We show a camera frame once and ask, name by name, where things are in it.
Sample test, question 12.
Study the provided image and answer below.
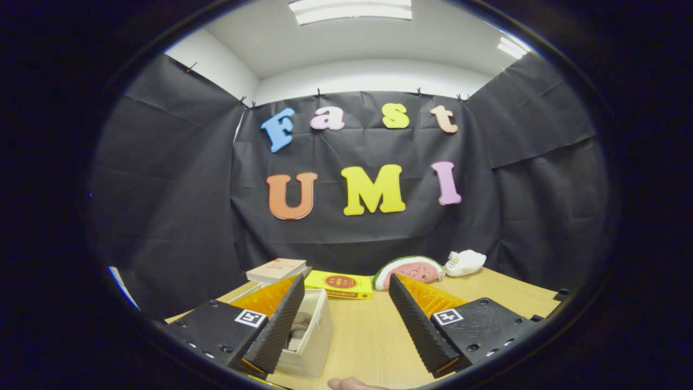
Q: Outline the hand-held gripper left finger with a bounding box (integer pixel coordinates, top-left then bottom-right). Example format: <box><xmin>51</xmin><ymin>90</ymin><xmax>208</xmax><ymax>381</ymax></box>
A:
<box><xmin>162</xmin><ymin>274</ymin><xmax>306</xmax><ymax>380</ymax></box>

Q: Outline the yellow book with red circle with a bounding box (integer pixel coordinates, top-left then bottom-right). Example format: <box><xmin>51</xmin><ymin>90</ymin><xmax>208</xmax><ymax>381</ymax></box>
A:
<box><xmin>304</xmin><ymin>270</ymin><xmax>373</xmax><ymax>300</ymax></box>

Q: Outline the white plush toy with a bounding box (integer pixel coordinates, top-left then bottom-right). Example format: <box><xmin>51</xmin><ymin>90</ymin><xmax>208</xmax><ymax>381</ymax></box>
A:
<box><xmin>444</xmin><ymin>249</ymin><xmax>487</xmax><ymax>277</ymax></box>

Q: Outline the brown fuzzy slipper shoe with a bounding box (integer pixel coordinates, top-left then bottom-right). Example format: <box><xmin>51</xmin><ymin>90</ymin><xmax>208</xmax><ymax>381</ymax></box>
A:
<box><xmin>287</xmin><ymin>311</ymin><xmax>316</xmax><ymax>352</ymax></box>

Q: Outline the ceiling light panel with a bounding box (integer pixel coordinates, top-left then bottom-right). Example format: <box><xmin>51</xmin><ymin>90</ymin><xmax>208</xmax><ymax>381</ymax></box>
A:
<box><xmin>289</xmin><ymin>0</ymin><xmax>413</xmax><ymax>26</ymax></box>
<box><xmin>497</xmin><ymin>35</ymin><xmax>528</xmax><ymax>60</ymax></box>

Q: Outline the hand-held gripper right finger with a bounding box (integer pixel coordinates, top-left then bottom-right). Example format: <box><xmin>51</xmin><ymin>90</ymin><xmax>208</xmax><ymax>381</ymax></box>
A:
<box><xmin>388</xmin><ymin>274</ymin><xmax>542</xmax><ymax>380</ymax></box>

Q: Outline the beige fabric storage box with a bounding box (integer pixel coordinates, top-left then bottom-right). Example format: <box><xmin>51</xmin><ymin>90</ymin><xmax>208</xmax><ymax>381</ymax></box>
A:
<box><xmin>225</xmin><ymin>281</ymin><xmax>335</xmax><ymax>379</ymax></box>

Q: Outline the watermelon slice plush toy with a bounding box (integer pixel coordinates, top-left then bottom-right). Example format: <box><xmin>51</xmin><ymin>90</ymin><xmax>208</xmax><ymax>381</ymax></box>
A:
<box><xmin>372</xmin><ymin>256</ymin><xmax>446</xmax><ymax>291</ymax></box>

